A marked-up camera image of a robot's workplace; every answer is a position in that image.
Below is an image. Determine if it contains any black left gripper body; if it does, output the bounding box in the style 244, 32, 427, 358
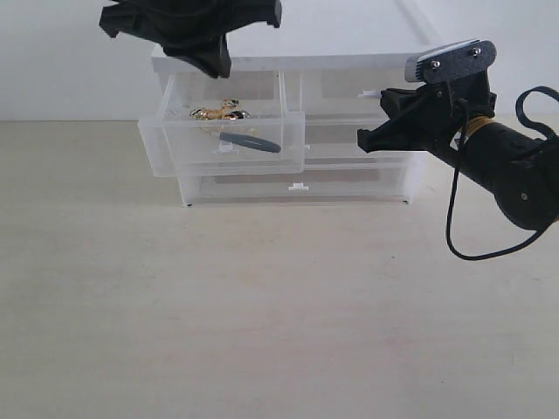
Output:
135, 1, 271, 47

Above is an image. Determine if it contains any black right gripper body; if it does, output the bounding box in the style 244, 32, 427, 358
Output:
413, 70, 497, 152

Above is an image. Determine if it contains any gold keychain with black strap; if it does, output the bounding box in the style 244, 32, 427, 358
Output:
190, 98, 281, 154

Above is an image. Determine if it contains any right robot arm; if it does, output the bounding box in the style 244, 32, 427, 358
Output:
357, 72, 558, 231

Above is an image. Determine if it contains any white plastic drawer cabinet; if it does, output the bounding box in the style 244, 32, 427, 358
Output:
150, 0, 438, 208

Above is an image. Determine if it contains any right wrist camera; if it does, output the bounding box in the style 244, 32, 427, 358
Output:
404, 39, 497, 85

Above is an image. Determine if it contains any black right camera cable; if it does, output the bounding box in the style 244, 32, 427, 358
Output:
445, 86, 559, 262

